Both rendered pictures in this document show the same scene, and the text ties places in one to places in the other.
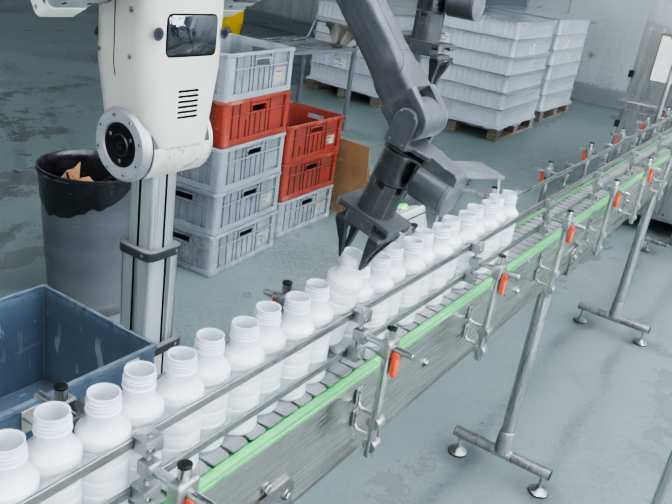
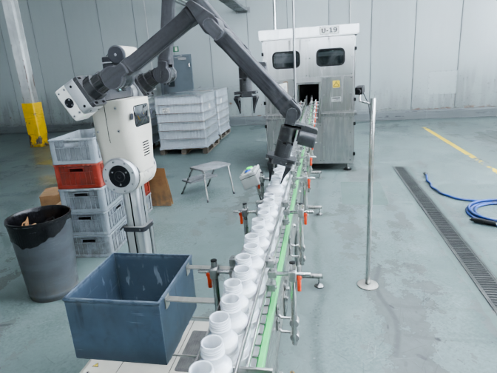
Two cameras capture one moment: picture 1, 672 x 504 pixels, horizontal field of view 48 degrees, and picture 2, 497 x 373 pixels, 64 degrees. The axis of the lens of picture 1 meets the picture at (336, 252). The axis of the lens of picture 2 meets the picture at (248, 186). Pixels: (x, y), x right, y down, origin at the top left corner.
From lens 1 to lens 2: 55 cm
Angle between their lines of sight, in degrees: 20
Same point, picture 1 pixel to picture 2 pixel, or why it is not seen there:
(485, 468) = not seen: hidden behind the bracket
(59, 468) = (254, 278)
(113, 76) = (109, 143)
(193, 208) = (92, 223)
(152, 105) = (134, 152)
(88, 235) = (50, 252)
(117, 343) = (168, 263)
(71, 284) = (46, 283)
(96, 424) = (254, 259)
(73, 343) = (139, 275)
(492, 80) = (197, 124)
